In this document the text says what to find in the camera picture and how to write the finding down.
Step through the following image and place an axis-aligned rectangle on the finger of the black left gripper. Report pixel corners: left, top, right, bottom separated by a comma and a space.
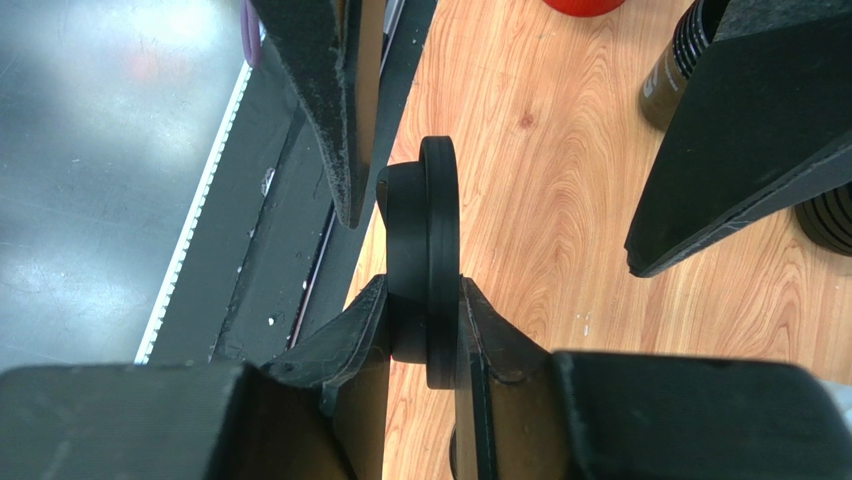
253, 0, 385, 229
625, 1, 851, 277

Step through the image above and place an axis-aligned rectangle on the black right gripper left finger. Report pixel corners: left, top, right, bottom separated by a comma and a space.
1, 276, 390, 479

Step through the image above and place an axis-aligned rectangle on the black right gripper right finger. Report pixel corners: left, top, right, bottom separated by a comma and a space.
452, 278, 851, 479

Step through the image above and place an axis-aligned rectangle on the stack of black cups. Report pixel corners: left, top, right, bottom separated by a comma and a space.
638, 0, 729, 131

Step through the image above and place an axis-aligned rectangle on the black cup lid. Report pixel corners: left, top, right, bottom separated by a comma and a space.
376, 136, 461, 390

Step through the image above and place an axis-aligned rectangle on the red cup with straws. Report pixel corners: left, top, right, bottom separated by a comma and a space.
543, 0, 625, 18

